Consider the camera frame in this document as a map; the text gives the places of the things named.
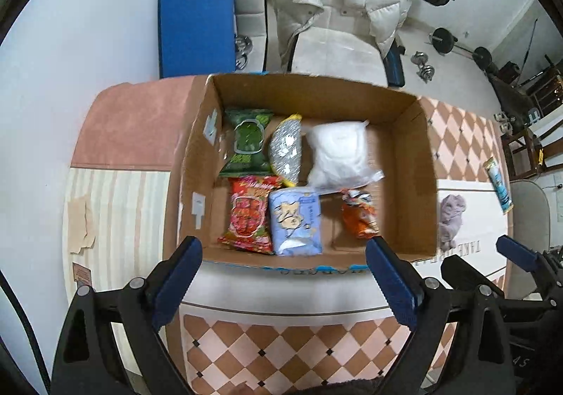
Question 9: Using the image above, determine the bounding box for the blue long snack pack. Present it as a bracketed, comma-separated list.
[483, 157, 513, 214]

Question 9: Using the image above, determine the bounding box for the orange snack bag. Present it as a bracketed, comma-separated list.
[342, 189, 380, 240]

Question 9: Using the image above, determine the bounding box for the purple grey cloth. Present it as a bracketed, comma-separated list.
[438, 195, 467, 252]

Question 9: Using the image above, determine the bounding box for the red floral wet wipes pack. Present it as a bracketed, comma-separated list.
[219, 176, 283, 255]

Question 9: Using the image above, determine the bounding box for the light blue tissue pack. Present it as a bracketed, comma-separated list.
[269, 187, 323, 257]

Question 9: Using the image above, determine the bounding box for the white translucent plastic bag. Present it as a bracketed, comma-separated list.
[306, 121, 385, 195]

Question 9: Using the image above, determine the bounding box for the green snack pack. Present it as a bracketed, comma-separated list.
[220, 108, 274, 178]

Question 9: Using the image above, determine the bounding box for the silver yellow snack bag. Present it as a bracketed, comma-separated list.
[269, 114, 303, 187]

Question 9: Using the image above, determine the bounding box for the grey chair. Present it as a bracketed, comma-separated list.
[511, 180, 551, 252]

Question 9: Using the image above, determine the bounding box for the brown cardboard box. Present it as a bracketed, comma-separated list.
[166, 71, 441, 272]

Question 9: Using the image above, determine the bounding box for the chrome dumbbell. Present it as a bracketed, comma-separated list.
[410, 51, 435, 83]

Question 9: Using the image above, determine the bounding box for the dark blue floor mat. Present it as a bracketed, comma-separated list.
[382, 42, 405, 88]

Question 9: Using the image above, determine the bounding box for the black barbell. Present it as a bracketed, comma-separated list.
[429, 27, 492, 71]

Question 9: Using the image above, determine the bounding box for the blue folded mat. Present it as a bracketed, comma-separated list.
[157, 0, 236, 79]

